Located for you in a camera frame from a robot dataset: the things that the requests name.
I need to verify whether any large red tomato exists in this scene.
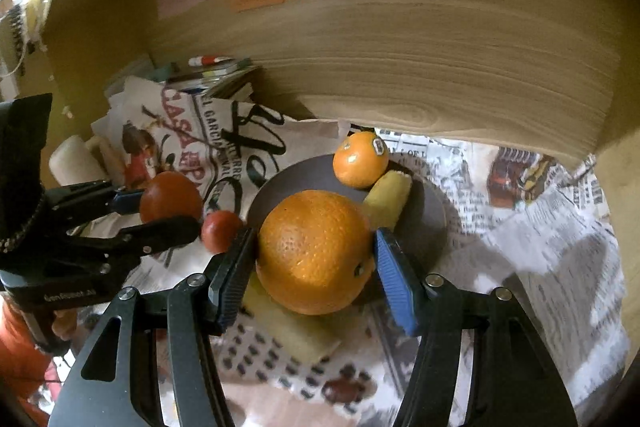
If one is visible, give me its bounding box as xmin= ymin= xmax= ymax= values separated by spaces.
xmin=139 ymin=171 xmax=204 ymax=223

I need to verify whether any small red tomato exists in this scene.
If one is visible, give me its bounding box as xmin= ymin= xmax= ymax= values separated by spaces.
xmin=201 ymin=210 xmax=244 ymax=255

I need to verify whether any green-yellow banana piece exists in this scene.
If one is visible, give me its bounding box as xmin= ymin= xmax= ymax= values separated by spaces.
xmin=242 ymin=273 xmax=342 ymax=365

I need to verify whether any large orange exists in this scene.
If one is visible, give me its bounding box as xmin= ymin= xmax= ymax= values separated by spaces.
xmin=256 ymin=190 xmax=375 ymax=315

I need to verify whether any yellow banana piece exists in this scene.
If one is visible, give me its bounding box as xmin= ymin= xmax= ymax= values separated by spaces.
xmin=361 ymin=170 xmax=412 ymax=231

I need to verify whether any sticker mandarin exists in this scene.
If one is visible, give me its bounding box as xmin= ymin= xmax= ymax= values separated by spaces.
xmin=332 ymin=131 xmax=390 ymax=190

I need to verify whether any white cylindrical cup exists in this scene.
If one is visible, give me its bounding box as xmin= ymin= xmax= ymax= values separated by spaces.
xmin=49 ymin=134 xmax=107 ymax=186

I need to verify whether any printed newspaper sheet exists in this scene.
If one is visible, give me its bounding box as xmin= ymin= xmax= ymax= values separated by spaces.
xmin=92 ymin=76 xmax=629 ymax=425

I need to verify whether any dark round plate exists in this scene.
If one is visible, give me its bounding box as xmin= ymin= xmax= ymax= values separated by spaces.
xmin=246 ymin=152 xmax=449 ymax=303

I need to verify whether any red white marker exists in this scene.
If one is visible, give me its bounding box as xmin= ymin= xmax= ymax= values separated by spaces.
xmin=188 ymin=55 xmax=233 ymax=68

